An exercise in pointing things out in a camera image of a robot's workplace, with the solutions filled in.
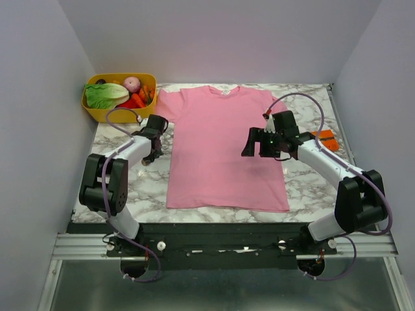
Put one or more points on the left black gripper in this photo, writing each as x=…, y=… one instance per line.
x=154, y=155

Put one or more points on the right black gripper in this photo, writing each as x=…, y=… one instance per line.
x=261, y=148

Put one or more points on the pink t-shirt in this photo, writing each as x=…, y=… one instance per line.
x=211, y=129

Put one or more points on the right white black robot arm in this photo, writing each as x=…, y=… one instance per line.
x=360, y=194

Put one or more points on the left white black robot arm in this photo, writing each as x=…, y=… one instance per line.
x=104, y=187

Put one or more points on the red toy pepper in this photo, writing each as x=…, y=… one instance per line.
x=134, y=102

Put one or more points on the pink toy onion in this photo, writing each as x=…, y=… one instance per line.
x=132, y=84

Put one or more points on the yellow plastic bin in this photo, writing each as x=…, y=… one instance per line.
x=121, y=115

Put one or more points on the green toy lettuce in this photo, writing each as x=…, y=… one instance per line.
x=105, y=96

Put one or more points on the orange black packet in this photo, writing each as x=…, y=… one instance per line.
x=327, y=138

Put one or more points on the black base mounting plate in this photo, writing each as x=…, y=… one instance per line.
x=193, y=246

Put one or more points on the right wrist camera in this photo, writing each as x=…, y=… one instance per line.
x=270, y=126

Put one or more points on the aluminium frame rail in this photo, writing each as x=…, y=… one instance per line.
x=91, y=247

